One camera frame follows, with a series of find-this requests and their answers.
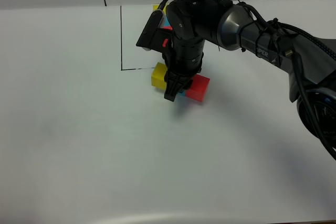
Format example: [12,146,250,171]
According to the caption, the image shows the yellow template block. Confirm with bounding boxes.
[153,5,166,14]

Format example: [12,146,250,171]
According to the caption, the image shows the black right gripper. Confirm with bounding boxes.
[162,36,205,102]

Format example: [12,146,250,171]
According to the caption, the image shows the blue template block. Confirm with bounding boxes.
[159,15,171,28]

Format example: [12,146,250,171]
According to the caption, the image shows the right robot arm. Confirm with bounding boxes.
[159,0,335,156]

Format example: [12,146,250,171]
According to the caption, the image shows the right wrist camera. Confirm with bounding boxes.
[136,9,173,54]

